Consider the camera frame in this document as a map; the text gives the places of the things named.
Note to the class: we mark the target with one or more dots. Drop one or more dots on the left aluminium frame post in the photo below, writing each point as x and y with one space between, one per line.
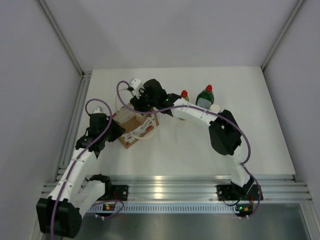
43 5

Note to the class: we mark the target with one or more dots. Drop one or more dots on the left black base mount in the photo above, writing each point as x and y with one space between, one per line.
118 192

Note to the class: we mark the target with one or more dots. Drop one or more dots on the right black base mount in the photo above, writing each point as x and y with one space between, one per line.
225 192

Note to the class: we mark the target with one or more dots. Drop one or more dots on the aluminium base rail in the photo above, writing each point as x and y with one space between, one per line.
203 189

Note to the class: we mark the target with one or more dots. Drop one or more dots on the white slotted cable duct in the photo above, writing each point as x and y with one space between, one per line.
163 208

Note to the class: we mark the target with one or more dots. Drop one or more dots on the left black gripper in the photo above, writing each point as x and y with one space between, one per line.
118 130

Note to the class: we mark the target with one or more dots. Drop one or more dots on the dark green bottle red cap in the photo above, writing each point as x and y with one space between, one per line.
205 98

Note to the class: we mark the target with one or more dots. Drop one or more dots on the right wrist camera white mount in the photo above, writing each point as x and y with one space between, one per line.
136 88

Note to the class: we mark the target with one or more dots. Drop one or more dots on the yellow bottle red cap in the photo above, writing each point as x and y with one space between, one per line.
184 95

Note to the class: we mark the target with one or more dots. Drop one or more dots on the aluminium frame post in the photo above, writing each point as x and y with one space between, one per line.
289 21
43 5

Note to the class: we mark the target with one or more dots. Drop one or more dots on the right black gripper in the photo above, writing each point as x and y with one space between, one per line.
137 103

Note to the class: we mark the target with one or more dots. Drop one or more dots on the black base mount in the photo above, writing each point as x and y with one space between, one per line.
118 192
225 192

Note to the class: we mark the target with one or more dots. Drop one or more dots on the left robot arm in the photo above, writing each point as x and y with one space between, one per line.
62 212

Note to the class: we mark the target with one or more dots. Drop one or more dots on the right aluminium frame post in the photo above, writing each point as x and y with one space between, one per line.
289 21

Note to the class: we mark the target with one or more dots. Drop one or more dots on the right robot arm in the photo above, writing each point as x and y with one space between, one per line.
226 138

